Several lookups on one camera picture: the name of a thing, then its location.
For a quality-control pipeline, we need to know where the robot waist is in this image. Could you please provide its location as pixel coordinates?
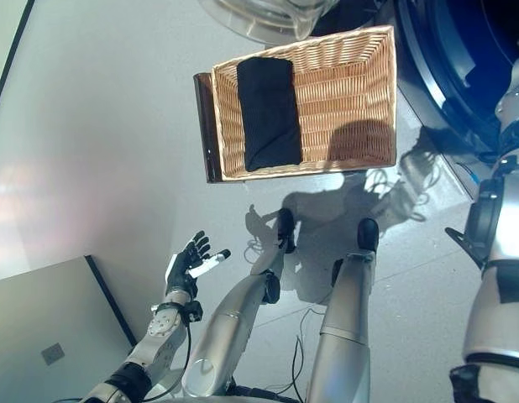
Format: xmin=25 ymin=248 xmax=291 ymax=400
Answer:
xmin=224 ymin=383 xmax=312 ymax=403

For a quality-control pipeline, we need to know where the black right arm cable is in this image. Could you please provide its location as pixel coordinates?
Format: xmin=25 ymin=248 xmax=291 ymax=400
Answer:
xmin=455 ymin=160 xmax=482 ymax=186

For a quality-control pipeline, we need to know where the large black folded garment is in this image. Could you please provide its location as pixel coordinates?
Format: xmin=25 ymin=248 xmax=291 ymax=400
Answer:
xmin=235 ymin=56 xmax=303 ymax=173

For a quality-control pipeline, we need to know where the silver robot leg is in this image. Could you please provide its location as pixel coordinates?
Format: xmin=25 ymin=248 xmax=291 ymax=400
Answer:
xmin=181 ymin=207 xmax=297 ymax=399
xmin=304 ymin=217 xmax=381 ymax=403

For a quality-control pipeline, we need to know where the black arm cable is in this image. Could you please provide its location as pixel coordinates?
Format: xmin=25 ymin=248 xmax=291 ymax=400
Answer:
xmin=455 ymin=160 xmax=482 ymax=186
xmin=52 ymin=322 xmax=194 ymax=403

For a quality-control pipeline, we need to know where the grey cabinet with dark edge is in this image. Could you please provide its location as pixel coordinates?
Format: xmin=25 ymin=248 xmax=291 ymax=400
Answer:
xmin=0 ymin=254 xmax=138 ymax=403

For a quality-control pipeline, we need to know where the thin dark floor cable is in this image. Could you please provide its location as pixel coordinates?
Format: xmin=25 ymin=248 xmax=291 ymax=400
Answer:
xmin=291 ymin=307 xmax=328 ymax=396

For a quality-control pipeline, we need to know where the glass washing machine door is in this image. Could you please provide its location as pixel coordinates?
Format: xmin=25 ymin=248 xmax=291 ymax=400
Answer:
xmin=197 ymin=0 xmax=341 ymax=46

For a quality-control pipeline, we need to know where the dark brown wooden board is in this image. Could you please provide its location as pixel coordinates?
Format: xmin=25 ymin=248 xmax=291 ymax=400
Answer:
xmin=192 ymin=71 xmax=223 ymax=183

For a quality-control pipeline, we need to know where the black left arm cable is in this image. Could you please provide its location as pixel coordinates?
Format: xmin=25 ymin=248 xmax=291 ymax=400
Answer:
xmin=52 ymin=322 xmax=194 ymax=403

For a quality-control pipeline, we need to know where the wicker laundry basket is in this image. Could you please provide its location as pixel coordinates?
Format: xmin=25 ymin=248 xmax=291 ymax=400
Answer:
xmin=210 ymin=24 xmax=400 ymax=183

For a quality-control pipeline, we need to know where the right silver robot leg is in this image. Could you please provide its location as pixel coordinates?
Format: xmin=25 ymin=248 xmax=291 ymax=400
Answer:
xmin=304 ymin=217 xmax=381 ymax=403

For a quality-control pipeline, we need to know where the grey washing machine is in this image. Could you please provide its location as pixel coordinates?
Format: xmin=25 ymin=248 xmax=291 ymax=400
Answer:
xmin=391 ymin=0 xmax=519 ymax=199

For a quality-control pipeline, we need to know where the left silver robot leg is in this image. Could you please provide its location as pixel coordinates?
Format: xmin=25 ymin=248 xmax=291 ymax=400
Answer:
xmin=181 ymin=207 xmax=297 ymax=399

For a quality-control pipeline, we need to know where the grey square cabinet sticker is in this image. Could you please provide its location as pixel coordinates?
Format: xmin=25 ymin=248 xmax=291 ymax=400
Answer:
xmin=39 ymin=342 xmax=67 ymax=367

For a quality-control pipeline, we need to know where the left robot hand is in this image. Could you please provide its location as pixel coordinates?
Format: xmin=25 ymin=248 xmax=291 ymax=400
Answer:
xmin=165 ymin=229 xmax=233 ymax=296

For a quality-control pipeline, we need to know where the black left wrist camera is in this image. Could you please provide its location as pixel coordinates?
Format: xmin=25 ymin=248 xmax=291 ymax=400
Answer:
xmin=183 ymin=299 xmax=204 ymax=324

